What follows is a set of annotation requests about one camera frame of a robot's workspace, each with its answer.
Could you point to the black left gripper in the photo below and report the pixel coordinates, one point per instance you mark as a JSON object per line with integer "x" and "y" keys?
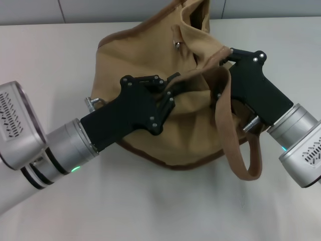
{"x": 125, "y": 113}

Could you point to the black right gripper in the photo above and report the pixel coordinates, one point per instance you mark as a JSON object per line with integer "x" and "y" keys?
{"x": 250, "y": 82}

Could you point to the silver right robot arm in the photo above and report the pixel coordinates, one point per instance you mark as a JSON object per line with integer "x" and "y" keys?
{"x": 298, "y": 140}

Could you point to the khaki canvas food bag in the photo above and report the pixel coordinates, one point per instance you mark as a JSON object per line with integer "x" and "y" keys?
{"x": 190, "y": 120}

